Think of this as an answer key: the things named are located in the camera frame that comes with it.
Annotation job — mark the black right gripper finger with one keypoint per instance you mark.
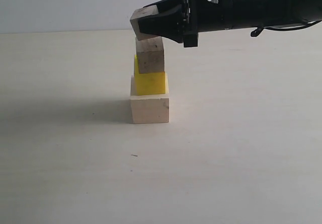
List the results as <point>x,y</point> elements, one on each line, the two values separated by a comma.
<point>168,24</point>
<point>165,5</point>

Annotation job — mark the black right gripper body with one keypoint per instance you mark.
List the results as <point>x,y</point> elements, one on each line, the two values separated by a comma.
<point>204,16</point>

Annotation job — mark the small light wooden cube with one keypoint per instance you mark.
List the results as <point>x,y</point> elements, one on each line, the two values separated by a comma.
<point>137,23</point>

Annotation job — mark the medium dark wooden cube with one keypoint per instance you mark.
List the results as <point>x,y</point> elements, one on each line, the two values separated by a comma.
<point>150,55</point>

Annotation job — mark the yellow cube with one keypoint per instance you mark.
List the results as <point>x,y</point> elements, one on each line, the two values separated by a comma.
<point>155,83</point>

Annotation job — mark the large light wooden cube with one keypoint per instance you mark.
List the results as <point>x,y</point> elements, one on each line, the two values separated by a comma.
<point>148,109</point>

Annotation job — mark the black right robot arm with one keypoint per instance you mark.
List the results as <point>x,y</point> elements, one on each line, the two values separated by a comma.
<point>275,15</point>

